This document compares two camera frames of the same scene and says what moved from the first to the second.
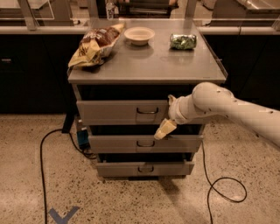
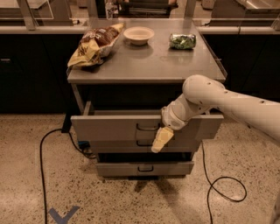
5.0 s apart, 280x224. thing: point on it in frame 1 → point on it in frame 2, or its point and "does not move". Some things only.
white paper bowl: [139, 36] does not move
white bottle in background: [109, 10] does not move
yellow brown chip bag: [94, 45] does not move
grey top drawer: [122, 112] → [139, 125]
